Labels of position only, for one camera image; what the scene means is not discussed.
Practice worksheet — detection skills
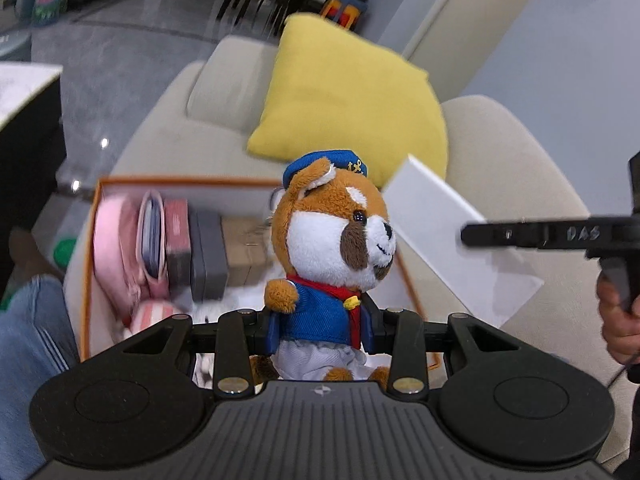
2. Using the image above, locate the orange cardboard box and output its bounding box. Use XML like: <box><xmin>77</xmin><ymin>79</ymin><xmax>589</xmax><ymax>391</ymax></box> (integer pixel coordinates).
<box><xmin>77</xmin><ymin>175</ymin><xmax>443</xmax><ymax>391</ymax></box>

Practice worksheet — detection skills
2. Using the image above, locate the pink pouch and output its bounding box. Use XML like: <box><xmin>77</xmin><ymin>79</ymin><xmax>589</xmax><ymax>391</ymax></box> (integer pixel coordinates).
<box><xmin>92</xmin><ymin>195</ymin><xmax>151</xmax><ymax>321</ymax></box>

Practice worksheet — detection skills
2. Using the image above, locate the white long box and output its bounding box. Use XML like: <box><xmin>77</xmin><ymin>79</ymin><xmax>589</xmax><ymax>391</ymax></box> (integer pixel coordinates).
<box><xmin>382</xmin><ymin>154</ymin><xmax>545</xmax><ymax>330</ymax></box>

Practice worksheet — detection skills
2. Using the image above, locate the dark grey box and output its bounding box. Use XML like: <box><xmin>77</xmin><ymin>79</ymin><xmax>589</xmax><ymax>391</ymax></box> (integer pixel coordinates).
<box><xmin>187</xmin><ymin>209</ymin><xmax>231</xmax><ymax>303</ymax></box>

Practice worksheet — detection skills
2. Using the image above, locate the yellow pillow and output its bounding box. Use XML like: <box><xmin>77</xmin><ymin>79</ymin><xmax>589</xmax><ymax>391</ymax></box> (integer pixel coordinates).
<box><xmin>246</xmin><ymin>12</ymin><xmax>449</xmax><ymax>188</ymax></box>

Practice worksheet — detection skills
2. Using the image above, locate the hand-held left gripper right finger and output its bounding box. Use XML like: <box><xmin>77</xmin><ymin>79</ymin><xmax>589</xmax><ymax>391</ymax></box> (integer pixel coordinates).
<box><xmin>361</xmin><ymin>307</ymin><xmax>515</xmax><ymax>401</ymax></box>

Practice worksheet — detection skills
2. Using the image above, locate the beige sofa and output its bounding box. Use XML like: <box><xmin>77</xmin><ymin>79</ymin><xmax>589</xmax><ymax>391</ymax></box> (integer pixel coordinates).
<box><xmin>55</xmin><ymin>35</ymin><xmax>640</xmax><ymax>480</ymax></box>

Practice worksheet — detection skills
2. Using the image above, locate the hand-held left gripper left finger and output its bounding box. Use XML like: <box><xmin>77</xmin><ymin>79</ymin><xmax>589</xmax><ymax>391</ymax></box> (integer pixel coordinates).
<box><xmin>124</xmin><ymin>309</ymin><xmax>281</xmax><ymax>401</ymax></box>

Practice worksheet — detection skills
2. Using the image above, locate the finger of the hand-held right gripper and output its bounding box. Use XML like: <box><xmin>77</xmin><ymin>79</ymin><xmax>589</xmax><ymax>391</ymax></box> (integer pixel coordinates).
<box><xmin>460</xmin><ymin>219</ymin><xmax>550</xmax><ymax>251</ymax></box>

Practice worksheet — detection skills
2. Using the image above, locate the marble top side table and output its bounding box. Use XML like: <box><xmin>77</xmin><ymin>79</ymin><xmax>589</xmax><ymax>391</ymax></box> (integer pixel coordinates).
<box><xmin>0</xmin><ymin>62</ymin><xmax>68</xmax><ymax>281</ymax></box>

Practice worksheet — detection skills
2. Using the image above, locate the colourful stool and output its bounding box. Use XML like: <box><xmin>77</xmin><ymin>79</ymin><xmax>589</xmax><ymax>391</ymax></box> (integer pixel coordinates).
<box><xmin>320</xmin><ymin>0</ymin><xmax>368</xmax><ymax>31</ymax></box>

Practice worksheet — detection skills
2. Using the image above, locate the person's right hand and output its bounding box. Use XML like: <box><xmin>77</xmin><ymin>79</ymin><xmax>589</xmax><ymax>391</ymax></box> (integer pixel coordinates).
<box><xmin>595</xmin><ymin>275</ymin><xmax>640</xmax><ymax>366</ymax></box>

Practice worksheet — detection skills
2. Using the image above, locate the person's left leg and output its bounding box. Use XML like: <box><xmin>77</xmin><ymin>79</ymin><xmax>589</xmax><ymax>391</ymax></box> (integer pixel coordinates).
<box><xmin>0</xmin><ymin>275</ymin><xmax>81</xmax><ymax>480</ymax></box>

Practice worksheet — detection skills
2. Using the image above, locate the grey round bin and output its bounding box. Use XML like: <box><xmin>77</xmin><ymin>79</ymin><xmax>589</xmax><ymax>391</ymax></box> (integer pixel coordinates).
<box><xmin>0</xmin><ymin>27</ymin><xmax>33</xmax><ymax>63</ymax></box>

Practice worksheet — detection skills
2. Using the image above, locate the shiba plush blue sailor outfit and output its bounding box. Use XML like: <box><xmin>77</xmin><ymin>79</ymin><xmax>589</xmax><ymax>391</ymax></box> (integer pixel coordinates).
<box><xmin>249</xmin><ymin>149</ymin><xmax>398</xmax><ymax>386</ymax></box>

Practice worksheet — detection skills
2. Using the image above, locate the green round object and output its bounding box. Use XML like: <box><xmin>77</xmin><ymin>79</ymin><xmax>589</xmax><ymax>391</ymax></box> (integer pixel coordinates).
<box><xmin>52</xmin><ymin>237</ymin><xmax>78</xmax><ymax>271</ymax></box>

